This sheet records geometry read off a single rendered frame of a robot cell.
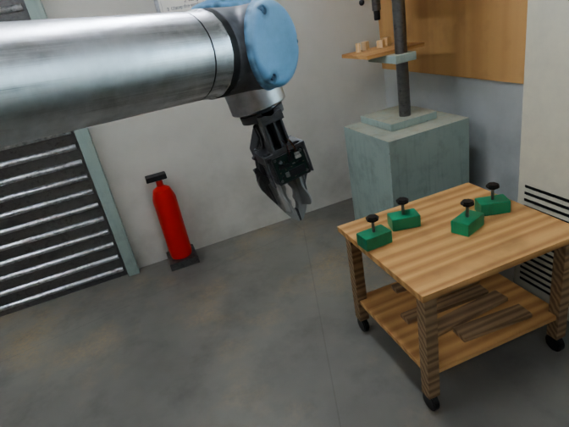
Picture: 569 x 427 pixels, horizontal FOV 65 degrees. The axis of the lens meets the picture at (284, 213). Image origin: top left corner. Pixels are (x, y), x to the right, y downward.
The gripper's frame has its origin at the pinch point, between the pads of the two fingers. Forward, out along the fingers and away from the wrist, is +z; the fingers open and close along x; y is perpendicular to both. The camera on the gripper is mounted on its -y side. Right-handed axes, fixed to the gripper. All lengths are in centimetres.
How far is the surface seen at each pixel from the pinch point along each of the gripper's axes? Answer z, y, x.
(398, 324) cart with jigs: 89, -58, 35
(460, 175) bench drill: 76, -116, 116
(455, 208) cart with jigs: 60, -67, 77
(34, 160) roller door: -6, -202, -81
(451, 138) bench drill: 53, -114, 115
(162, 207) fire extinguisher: 46, -192, -31
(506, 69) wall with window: 29, -103, 143
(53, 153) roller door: -5, -200, -70
